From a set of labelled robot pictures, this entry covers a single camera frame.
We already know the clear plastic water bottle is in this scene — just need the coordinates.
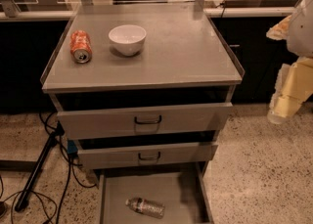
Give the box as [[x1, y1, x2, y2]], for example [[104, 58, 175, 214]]
[[125, 198, 165, 219]]

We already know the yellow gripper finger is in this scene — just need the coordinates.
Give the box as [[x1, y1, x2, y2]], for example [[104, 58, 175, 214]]
[[266, 16, 291, 40], [267, 57, 313, 124]]

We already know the orange soda can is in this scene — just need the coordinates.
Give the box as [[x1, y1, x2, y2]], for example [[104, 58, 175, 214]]
[[69, 30, 92, 64]]

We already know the grey bottom drawer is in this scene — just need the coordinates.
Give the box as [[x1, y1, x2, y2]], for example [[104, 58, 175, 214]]
[[95, 163, 214, 224]]

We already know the grey drawer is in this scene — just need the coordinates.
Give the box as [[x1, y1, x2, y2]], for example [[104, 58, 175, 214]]
[[78, 142, 217, 169], [58, 103, 232, 140], [95, 163, 214, 224]]

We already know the grey middle drawer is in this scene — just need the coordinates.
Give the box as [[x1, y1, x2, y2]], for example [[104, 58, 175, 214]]
[[78, 142, 217, 169]]

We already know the grey drawer cabinet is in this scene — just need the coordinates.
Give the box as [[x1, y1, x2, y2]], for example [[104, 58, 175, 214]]
[[39, 3, 246, 224]]

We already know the black floor cable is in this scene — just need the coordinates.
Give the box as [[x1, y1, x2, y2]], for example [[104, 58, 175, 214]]
[[0, 112, 98, 224]]

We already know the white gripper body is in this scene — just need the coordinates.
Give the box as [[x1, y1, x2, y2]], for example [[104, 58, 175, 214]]
[[287, 0, 313, 57]]

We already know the white ceramic bowl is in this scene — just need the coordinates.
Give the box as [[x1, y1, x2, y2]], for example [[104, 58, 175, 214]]
[[109, 24, 147, 56]]

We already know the grey top drawer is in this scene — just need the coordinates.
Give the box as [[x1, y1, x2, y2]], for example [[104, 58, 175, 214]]
[[58, 103, 232, 140]]

